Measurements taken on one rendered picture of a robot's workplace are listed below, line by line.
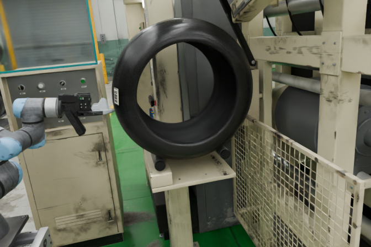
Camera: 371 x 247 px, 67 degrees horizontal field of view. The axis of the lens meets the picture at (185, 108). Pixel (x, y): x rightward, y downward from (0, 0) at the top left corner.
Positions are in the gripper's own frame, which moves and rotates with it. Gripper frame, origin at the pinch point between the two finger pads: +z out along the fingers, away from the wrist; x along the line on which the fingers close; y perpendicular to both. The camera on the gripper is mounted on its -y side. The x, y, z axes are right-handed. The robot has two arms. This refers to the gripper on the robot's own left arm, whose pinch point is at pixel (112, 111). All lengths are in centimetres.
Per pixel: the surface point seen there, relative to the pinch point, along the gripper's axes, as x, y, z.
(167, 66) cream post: 26.7, 16.3, 26.5
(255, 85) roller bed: 20, 8, 73
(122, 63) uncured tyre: -9.0, 20.3, 4.3
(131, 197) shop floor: 122, -112, 12
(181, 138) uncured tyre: 12.4, -17.4, 31.9
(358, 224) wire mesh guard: -60, -18, 65
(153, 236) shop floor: 63, -110, 25
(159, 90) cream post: 26.7, 4.2, 23.0
